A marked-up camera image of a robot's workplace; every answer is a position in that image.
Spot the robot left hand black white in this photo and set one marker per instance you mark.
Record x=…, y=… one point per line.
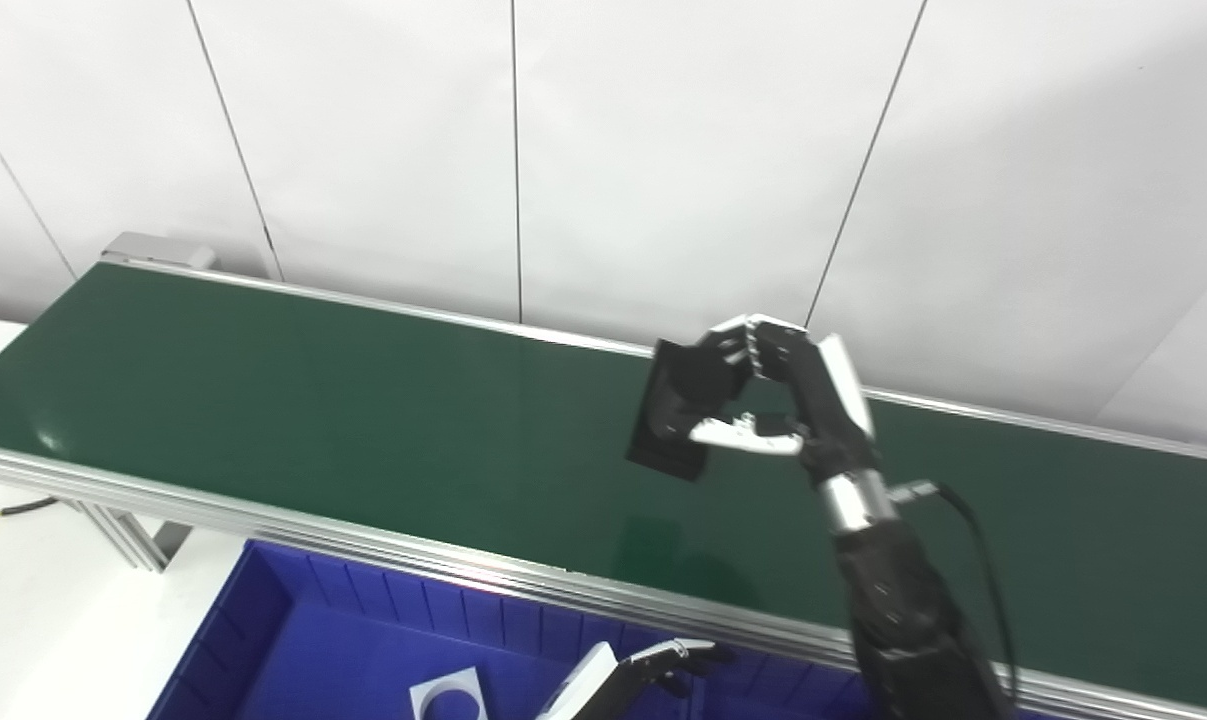
x=603, y=685

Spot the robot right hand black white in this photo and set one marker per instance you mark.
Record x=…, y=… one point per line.
x=828, y=410

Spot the black cylinder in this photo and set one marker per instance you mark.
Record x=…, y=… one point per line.
x=668, y=400

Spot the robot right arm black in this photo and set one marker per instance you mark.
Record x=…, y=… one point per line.
x=903, y=600

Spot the green conveyor belt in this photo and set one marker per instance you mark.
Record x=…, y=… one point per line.
x=363, y=545
x=363, y=400

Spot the aluminium conveyor leg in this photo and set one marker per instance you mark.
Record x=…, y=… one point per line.
x=133, y=540

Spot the grey conveyor motor housing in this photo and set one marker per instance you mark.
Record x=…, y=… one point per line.
x=158, y=248

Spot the white square plate round hole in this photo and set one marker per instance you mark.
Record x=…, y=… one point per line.
x=421, y=695

